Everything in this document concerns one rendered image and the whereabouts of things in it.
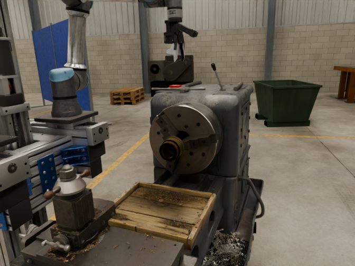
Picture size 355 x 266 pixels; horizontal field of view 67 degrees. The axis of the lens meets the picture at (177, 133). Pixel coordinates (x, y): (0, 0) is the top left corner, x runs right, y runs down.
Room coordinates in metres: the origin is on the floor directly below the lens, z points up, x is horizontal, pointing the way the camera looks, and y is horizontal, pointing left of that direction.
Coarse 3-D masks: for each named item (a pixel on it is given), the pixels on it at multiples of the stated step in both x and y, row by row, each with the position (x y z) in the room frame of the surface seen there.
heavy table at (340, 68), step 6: (336, 66) 9.06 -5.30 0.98; (342, 66) 8.57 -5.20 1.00; (348, 66) 8.46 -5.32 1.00; (354, 66) 8.35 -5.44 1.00; (342, 72) 8.54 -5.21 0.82; (348, 72) 8.58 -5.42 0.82; (354, 72) 7.76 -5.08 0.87; (342, 78) 8.53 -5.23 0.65; (348, 78) 8.52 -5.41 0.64; (354, 78) 7.76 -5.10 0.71; (342, 84) 8.53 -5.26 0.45; (348, 84) 8.49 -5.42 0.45; (354, 84) 7.75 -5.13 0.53; (342, 90) 8.52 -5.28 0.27; (348, 90) 8.49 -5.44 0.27; (354, 90) 7.75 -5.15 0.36; (342, 96) 8.52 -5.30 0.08; (348, 96) 7.84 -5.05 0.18; (348, 102) 7.73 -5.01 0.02; (354, 102) 7.70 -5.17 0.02
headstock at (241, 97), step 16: (160, 96) 1.35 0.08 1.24; (176, 96) 1.32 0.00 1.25; (192, 96) 1.29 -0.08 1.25; (208, 96) 1.27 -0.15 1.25; (224, 96) 1.24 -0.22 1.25; (240, 96) 1.27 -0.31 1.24; (160, 112) 1.32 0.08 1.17; (224, 112) 1.20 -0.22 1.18; (240, 112) 1.24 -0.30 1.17; (224, 128) 1.20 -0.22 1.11; (240, 128) 1.32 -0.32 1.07; (224, 144) 1.20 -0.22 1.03; (240, 144) 1.33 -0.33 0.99; (224, 160) 1.20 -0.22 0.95
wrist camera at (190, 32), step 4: (176, 24) 1.43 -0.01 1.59; (180, 24) 1.43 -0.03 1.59; (180, 28) 1.42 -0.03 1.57; (184, 28) 1.41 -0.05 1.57; (188, 28) 1.41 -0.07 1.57; (184, 32) 1.41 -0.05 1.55; (188, 32) 1.41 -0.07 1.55; (192, 32) 1.40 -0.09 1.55; (196, 32) 1.40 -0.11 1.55; (192, 36) 1.40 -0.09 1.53; (196, 36) 1.42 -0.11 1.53
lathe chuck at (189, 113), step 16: (176, 112) 1.12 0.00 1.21; (192, 112) 1.09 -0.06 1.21; (208, 112) 1.13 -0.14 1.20; (160, 128) 1.15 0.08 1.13; (176, 128) 1.12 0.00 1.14; (192, 128) 1.09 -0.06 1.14; (208, 128) 1.07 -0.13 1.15; (160, 144) 1.15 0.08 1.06; (160, 160) 1.15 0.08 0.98; (192, 160) 1.09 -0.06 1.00; (208, 160) 1.07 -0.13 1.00
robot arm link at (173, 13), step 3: (171, 9) 1.43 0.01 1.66; (174, 9) 1.42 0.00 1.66; (177, 9) 1.43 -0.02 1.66; (180, 9) 1.43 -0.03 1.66; (168, 12) 1.44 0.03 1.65; (171, 12) 1.42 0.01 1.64; (174, 12) 1.42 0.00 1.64; (177, 12) 1.43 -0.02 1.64; (180, 12) 1.43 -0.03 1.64; (168, 15) 1.44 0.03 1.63; (171, 15) 1.43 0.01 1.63; (174, 15) 1.42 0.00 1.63; (177, 15) 1.43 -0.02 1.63; (180, 15) 1.43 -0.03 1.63; (168, 18) 1.46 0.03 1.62
